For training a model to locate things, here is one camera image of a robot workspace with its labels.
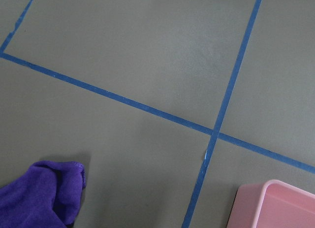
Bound purple cloth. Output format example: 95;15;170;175
0;161;86;228

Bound pink plastic bin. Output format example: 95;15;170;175
227;180;315;228

